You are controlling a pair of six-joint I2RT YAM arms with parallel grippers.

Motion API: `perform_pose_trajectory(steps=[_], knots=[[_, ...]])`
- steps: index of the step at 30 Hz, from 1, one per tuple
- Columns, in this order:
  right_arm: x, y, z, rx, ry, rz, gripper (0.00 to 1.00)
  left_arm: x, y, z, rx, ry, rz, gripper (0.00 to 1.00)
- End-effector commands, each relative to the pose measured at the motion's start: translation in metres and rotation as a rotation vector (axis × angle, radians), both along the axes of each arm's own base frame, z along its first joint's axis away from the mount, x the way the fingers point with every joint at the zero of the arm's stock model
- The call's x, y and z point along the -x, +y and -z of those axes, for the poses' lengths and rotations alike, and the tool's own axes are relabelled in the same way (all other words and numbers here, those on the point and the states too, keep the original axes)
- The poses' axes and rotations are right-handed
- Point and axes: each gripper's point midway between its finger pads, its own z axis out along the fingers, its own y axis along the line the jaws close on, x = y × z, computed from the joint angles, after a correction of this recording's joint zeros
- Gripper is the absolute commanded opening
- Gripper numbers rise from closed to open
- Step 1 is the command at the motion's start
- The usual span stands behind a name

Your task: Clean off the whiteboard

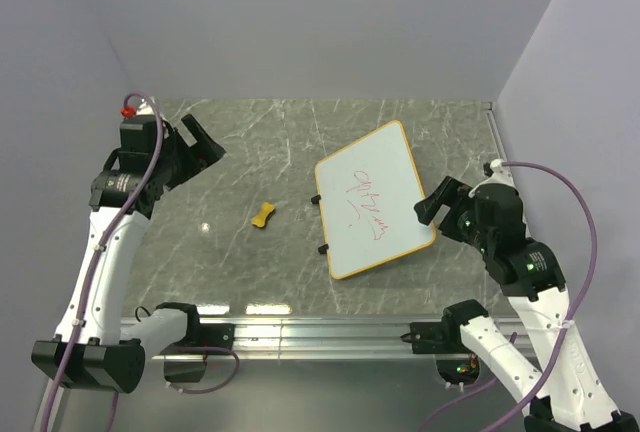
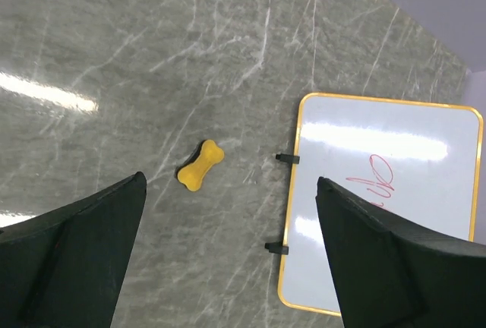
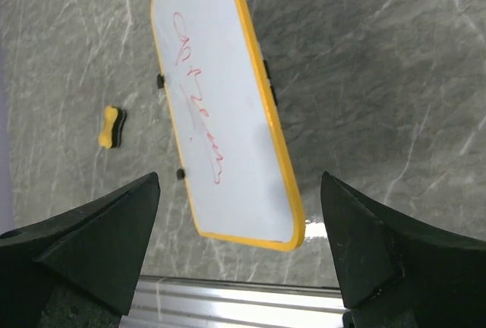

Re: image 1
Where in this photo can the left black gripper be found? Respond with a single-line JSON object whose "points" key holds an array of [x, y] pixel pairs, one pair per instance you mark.
{"points": [[198, 157]]}

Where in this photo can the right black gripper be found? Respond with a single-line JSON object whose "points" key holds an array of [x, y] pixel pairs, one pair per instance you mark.
{"points": [[451, 188]]}

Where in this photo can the yellow-framed whiteboard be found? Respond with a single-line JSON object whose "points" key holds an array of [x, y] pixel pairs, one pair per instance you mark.
{"points": [[367, 192]]}

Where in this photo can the yellow bone-shaped eraser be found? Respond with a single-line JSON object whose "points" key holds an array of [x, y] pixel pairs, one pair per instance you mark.
{"points": [[261, 219]]}

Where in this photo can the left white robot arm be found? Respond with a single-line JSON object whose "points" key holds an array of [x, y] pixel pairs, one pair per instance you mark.
{"points": [[89, 349]]}

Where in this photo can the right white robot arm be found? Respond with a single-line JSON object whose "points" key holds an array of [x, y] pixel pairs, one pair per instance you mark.
{"points": [[560, 391]]}

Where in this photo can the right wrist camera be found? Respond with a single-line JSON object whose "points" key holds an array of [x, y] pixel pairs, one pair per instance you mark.
{"points": [[496, 172]]}

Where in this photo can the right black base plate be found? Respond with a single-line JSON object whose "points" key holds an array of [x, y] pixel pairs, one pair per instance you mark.
{"points": [[426, 338]]}

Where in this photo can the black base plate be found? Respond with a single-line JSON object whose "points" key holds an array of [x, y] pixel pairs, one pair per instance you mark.
{"points": [[426, 338], [218, 335]]}

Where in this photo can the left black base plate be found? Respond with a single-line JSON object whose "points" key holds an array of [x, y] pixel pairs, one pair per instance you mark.
{"points": [[218, 335]]}

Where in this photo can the aluminium mounting rail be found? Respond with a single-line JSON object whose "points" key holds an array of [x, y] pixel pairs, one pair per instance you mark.
{"points": [[289, 337]]}

